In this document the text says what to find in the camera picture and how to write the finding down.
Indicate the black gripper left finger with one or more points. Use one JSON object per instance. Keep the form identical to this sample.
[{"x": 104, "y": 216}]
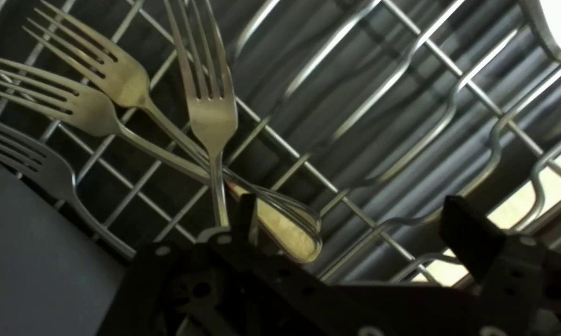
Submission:
[{"x": 245, "y": 218}]

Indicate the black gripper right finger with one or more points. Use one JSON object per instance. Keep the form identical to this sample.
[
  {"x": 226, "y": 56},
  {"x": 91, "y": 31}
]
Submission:
[{"x": 471, "y": 235}]

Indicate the steel fork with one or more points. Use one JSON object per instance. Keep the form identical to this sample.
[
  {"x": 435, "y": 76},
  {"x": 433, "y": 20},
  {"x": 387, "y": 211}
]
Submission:
[
  {"x": 207, "y": 86},
  {"x": 89, "y": 110},
  {"x": 119, "y": 76},
  {"x": 54, "y": 175}
]

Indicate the grey steel dish drying rack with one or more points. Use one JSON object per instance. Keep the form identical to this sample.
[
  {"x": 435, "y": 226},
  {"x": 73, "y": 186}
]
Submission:
[{"x": 368, "y": 112}]

